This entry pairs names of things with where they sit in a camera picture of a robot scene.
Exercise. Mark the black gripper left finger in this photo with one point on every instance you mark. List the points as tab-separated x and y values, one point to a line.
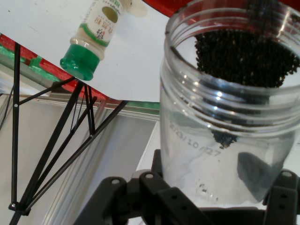
164	199

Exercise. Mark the spice bottle with pale contents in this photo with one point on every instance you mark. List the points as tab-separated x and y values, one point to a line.
82	58

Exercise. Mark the black seed pile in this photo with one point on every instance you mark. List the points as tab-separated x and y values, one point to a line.
241	58

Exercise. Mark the aluminium wall rail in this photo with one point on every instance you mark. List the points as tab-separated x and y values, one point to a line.
131	109

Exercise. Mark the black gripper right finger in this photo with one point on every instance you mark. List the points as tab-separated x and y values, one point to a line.
283	199

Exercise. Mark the black tripod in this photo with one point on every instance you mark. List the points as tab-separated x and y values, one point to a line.
15	117

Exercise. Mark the red bowl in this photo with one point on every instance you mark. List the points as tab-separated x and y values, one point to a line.
164	7

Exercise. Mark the clear plastic jar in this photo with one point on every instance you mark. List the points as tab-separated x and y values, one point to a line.
234	110

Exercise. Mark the green foam block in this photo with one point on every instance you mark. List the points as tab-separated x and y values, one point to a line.
35	63

